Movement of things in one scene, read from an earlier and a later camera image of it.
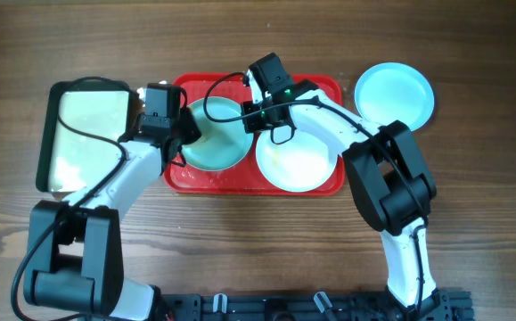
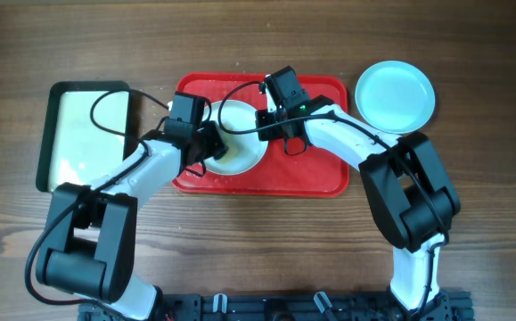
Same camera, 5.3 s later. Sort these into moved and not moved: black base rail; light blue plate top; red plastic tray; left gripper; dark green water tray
Moved: left gripper
Not moved: dark green water tray; black base rail; red plastic tray; light blue plate top
